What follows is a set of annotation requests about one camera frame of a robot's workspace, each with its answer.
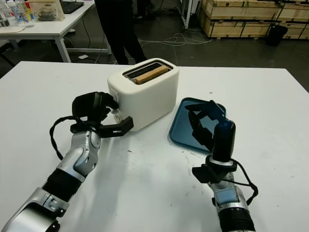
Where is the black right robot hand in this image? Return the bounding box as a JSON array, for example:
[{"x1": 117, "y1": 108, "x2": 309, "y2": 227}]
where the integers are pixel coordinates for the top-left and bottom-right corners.
[{"x1": 184, "y1": 99, "x2": 237, "y2": 161}]

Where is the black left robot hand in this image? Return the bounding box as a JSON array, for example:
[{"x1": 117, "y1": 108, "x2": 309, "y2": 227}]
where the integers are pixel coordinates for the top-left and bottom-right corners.
[{"x1": 71, "y1": 91, "x2": 119, "y2": 124}]

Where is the white two-slot toaster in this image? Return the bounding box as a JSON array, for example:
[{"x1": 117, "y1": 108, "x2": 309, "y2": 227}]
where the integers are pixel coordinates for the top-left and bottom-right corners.
[{"x1": 107, "y1": 58, "x2": 180, "y2": 132}]

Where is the brown bread slice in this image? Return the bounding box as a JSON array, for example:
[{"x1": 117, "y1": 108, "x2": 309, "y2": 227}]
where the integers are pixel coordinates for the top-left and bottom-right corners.
[{"x1": 135, "y1": 64, "x2": 169, "y2": 85}]

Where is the dark blue plastic tray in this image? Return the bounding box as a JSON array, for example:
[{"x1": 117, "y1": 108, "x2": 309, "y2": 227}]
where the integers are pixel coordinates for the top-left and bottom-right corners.
[{"x1": 168, "y1": 97, "x2": 227, "y2": 154}]

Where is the person in dark clothes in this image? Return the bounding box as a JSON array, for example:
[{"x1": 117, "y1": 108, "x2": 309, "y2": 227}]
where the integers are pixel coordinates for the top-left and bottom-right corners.
[{"x1": 94, "y1": 0, "x2": 148, "y2": 65}]

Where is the white office table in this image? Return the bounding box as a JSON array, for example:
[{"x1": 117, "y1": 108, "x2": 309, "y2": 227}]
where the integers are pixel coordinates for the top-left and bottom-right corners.
[{"x1": 0, "y1": 0, "x2": 113, "y2": 63}]

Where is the black laptop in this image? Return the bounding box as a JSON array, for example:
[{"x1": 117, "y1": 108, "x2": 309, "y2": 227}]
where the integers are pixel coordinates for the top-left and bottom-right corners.
[{"x1": 61, "y1": 1, "x2": 85, "y2": 14}]

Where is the clear plastic bag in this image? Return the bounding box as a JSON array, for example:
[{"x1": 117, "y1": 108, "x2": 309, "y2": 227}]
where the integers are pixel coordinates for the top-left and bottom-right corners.
[{"x1": 33, "y1": 0, "x2": 66, "y2": 22}]

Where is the clear bottle yellow label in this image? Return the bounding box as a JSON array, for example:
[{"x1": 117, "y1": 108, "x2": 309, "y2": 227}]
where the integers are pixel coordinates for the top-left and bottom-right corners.
[{"x1": 24, "y1": 0, "x2": 36, "y2": 28}]

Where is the clear bottle blue label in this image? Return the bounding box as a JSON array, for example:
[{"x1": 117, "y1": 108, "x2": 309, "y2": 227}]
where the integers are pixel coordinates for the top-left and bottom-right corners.
[{"x1": 11, "y1": 0, "x2": 25, "y2": 24}]

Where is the black waste bin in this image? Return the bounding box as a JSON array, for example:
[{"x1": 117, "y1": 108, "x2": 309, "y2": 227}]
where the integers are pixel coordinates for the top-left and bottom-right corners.
[{"x1": 265, "y1": 25, "x2": 288, "y2": 47}]

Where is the wooden shipping crate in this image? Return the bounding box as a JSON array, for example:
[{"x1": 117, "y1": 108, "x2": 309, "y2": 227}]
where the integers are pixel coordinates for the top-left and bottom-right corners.
[
  {"x1": 275, "y1": 0, "x2": 309, "y2": 40},
  {"x1": 197, "y1": 0, "x2": 281, "y2": 39}
]

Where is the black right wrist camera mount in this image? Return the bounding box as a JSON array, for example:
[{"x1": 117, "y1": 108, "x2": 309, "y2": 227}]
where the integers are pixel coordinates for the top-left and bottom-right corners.
[{"x1": 192, "y1": 156, "x2": 239, "y2": 186}]

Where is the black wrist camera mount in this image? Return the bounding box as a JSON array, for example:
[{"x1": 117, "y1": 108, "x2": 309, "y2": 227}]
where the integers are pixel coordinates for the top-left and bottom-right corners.
[
  {"x1": 192, "y1": 156, "x2": 239, "y2": 186},
  {"x1": 70, "y1": 116, "x2": 135, "y2": 138}
]

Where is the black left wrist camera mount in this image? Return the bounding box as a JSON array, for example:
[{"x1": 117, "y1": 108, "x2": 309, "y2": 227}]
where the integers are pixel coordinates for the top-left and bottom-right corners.
[{"x1": 70, "y1": 116, "x2": 135, "y2": 138}]

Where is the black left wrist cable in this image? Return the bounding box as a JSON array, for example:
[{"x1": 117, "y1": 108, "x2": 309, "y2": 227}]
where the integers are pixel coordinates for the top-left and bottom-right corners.
[{"x1": 49, "y1": 116, "x2": 83, "y2": 160}]

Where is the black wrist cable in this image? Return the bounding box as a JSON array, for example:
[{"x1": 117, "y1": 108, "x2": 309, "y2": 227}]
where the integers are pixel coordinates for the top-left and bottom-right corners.
[
  {"x1": 226, "y1": 158, "x2": 259, "y2": 206},
  {"x1": 49, "y1": 116, "x2": 83, "y2": 160}
]

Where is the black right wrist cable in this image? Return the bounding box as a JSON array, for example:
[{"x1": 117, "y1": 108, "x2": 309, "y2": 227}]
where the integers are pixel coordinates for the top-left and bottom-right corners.
[{"x1": 226, "y1": 158, "x2": 259, "y2": 206}]

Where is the white floor cable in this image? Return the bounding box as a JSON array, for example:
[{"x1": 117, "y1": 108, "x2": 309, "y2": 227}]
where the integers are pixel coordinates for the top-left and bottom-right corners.
[{"x1": 139, "y1": 33, "x2": 213, "y2": 66}]

